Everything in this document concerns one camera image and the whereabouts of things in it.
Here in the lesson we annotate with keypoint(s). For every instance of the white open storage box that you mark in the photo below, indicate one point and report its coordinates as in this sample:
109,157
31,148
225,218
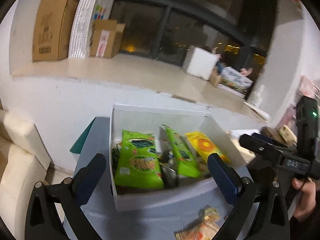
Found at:
176,188

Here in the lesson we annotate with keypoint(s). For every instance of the small open cardboard box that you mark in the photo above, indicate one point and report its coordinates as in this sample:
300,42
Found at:
106,39

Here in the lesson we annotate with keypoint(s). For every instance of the printed landscape carton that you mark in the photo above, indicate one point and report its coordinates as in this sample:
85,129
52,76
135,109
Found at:
234,82

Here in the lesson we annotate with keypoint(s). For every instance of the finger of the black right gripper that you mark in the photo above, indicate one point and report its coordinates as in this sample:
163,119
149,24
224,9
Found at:
266,147

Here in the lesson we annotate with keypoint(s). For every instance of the green snack bag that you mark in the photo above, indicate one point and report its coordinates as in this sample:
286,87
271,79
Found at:
138,166
186,164

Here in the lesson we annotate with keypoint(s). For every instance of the white bottle on ledge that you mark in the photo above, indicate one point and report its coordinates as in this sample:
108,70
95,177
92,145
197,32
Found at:
257,96

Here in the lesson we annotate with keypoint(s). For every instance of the tall brown cardboard box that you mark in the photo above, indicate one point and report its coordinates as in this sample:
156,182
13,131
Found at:
52,29

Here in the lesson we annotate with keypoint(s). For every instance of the person's right hand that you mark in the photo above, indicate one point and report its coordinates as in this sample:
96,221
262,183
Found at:
307,203

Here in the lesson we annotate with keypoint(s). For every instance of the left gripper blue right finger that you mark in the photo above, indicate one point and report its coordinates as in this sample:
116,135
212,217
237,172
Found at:
226,178

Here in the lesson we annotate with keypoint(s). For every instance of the white foam box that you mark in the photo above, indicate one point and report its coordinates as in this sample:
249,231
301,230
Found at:
199,63

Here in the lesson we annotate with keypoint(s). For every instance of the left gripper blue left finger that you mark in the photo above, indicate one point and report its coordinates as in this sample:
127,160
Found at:
88,177

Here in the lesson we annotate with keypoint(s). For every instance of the yellow snack bag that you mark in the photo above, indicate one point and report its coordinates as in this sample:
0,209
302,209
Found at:
204,146

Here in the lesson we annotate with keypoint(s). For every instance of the cream sofa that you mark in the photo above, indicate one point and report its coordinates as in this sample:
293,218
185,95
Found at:
24,161

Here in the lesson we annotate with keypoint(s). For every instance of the orange corn cake snack bag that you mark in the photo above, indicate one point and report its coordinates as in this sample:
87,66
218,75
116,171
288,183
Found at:
205,227

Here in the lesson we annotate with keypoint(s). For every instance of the white dotted paper bag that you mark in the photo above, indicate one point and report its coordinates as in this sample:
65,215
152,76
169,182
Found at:
82,29

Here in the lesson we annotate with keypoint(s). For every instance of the beige tissue box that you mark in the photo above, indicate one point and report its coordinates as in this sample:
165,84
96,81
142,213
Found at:
282,134

